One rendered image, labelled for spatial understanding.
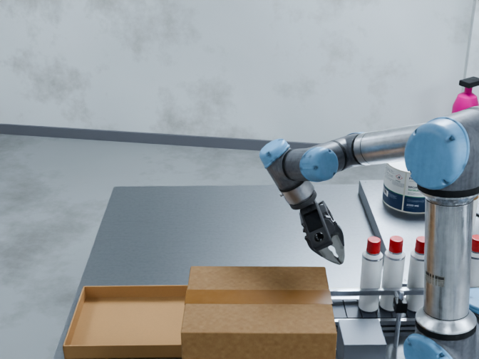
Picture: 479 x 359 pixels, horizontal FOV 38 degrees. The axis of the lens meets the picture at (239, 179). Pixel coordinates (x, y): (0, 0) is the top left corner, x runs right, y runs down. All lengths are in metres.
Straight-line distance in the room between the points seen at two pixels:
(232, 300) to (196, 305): 0.08
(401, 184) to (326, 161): 0.80
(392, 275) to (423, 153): 0.60
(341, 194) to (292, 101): 2.41
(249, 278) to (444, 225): 0.44
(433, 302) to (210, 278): 0.47
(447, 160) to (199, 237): 1.19
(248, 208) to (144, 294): 0.61
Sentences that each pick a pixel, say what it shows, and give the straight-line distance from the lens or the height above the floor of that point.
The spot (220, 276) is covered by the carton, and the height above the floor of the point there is 1.12.
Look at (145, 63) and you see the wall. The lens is 5.05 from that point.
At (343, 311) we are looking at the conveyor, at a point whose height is 0.88.
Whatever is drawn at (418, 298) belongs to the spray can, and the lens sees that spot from 1.85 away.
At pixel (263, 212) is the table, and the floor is 0.83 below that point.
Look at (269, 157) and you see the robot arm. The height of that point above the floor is 1.31.
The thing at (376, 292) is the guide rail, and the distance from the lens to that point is 1.79.
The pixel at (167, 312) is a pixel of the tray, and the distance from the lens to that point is 1.92.
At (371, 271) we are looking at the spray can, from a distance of 1.78.
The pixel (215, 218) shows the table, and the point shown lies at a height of 0.83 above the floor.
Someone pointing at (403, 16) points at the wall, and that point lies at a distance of 4.72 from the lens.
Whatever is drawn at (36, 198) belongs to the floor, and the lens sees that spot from 4.55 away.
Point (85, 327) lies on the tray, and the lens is 1.90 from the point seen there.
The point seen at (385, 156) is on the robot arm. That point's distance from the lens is 1.55.
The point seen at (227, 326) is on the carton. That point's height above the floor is 1.12.
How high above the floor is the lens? 1.95
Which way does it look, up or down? 25 degrees down
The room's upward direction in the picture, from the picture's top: straight up
